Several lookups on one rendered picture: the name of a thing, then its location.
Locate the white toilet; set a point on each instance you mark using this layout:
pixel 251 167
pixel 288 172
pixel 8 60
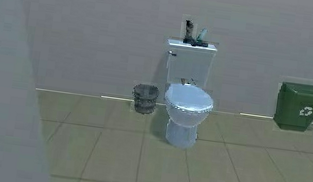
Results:
pixel 186 103

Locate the dark grey waste basket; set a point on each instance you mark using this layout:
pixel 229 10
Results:
pixel 145 98

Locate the dark spray bottle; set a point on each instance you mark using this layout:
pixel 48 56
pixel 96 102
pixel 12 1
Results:
pixel 189 32

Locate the teal soap bottle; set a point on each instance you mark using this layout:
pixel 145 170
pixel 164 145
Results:
pixel 202 34

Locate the green recycling bin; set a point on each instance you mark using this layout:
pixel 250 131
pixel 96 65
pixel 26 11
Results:
pixel 298 107

